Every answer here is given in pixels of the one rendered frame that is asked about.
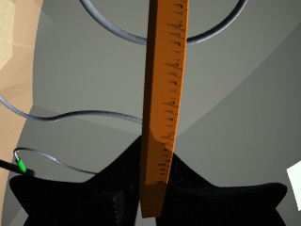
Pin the orange handle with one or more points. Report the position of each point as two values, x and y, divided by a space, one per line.
162 93

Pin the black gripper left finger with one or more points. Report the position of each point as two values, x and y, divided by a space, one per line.
110 198

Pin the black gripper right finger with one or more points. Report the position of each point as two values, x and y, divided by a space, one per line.
192 201

